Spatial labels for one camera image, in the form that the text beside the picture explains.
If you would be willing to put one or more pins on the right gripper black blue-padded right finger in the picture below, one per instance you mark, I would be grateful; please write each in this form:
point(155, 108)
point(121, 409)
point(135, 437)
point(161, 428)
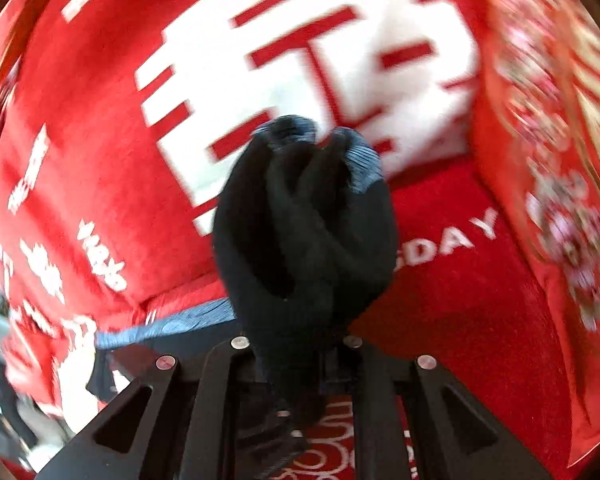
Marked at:
point(414, 419)

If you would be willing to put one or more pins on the red embroidered pillow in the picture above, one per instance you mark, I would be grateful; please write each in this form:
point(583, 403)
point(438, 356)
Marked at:
point(536, 140)

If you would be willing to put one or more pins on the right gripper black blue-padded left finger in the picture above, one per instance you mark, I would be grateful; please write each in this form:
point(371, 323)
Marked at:
point(174, 421)

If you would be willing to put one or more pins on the red blanket with white characters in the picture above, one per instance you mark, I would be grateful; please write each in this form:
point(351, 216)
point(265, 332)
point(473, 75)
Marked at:
point(120, 124)

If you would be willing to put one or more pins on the black pants with blue trim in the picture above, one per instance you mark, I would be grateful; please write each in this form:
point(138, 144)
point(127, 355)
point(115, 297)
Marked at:
point(304, 239)

